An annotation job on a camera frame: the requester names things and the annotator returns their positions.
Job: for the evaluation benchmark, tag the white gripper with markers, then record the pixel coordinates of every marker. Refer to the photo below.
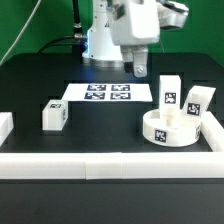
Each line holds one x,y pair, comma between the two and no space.
134,22

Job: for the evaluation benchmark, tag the white round stool seat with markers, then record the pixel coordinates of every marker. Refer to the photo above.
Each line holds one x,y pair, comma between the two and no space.
185,132

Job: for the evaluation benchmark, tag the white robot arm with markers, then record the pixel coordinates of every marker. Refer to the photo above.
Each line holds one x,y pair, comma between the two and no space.
101,50

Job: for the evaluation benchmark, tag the white AprilTag marker sheet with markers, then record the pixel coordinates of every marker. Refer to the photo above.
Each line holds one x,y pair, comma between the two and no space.
96,92

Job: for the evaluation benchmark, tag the white front fence bar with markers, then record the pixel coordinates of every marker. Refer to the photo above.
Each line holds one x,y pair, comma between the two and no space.
111,165

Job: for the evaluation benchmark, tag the white left fence block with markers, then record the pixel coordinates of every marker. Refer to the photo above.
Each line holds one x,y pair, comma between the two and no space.
6,125

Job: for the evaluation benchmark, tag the black cable vertical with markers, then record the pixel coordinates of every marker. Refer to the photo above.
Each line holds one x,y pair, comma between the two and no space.
76,15

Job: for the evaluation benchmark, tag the black cable horizontal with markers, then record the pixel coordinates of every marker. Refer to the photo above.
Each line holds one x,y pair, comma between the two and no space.
72,41

